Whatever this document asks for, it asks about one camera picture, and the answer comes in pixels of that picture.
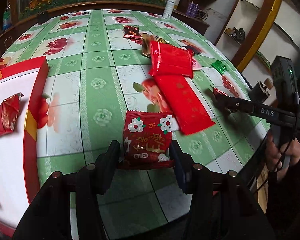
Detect small red candy wrapper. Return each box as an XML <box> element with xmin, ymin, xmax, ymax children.
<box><xmin>212</xmin><ymin>87</ymin><xmax>229</xmax><ymax>98</ymax></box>

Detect long red snack packet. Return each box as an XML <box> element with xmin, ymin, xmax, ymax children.
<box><xmin>154</xmin><ymin>75</ymin><xmax>215</xmax><ymax>135</ymax></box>

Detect green candy wrapper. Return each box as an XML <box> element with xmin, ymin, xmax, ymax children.
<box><xmin>211</xmin><ymin>60</ymin><xmax>227</xmax><ymax>75</ymax></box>

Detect pink white snack packet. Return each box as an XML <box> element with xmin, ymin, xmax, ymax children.
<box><xmin>192</xmin><ymin>57</ymin><xmax>202</xmax><ymax>71</ymax></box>

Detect small black snack packet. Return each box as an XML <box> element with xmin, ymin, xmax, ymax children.
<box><xmin>185</xmin><ymin>45</ymin><xmax>203</xmax><ymax>55</ymax></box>

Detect red flower snack packet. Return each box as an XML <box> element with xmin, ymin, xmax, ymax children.
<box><xmin>123</xmin><ymin>111</ymin><xmax>173</xmax><ymax>163</ymax></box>

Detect wide red snack packet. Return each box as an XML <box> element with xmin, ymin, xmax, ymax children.
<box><xmin>148</xmin><ymin>41</ymin><xmax>193</xmax><ymax>78</ymax></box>

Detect brown gold snack bag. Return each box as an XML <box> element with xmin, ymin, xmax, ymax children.
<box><xmin>141</xmin><ymin>33</ymin><xmax>169</xmax><ymax>59</ymax></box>

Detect red foil snack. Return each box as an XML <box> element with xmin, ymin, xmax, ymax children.
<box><xmin>0</xmin><ymin>93</ymin><xmax>24</xmax><ymax>137</ymax></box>

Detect dark red chocolate packet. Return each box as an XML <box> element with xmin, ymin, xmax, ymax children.
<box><xmin>123</xmin><ymin>25</ymin><xmax>142</xmax><ymax>40</ymax></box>

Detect person right hand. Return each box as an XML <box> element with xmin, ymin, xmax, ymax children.
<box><xmin>266</xmin><ymin>130</ymin><xmax>300</xmax><ymax>181</ymax></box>

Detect red gift box tray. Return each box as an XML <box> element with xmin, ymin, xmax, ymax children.
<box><xmin>0</xmin><ymin>56</ymin><xmax>49</xmax><ymax>237</ymax></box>

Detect green fruit pattern tablecloth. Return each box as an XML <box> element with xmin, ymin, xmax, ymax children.
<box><xmin>0</xmin><ymin>8</ymin><xmax>272</xmax><ymax>240</ymax></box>

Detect purple bottles on shelf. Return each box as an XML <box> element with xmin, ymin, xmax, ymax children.
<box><xmin>186</xmin><ymin>1</ymin><xmax>199</xmax><ymax>18</ymax></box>

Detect white spray bottle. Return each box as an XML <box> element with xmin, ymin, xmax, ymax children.
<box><xmin>162</xmin><ymin>0</ymin><xmax>175</xmax><ymax>19</ymax></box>

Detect small black box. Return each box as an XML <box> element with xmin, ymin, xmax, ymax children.
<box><xmin>37</xmin><ymin>11</ymin><xmax>49</xmax><ymax>25</ymax></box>

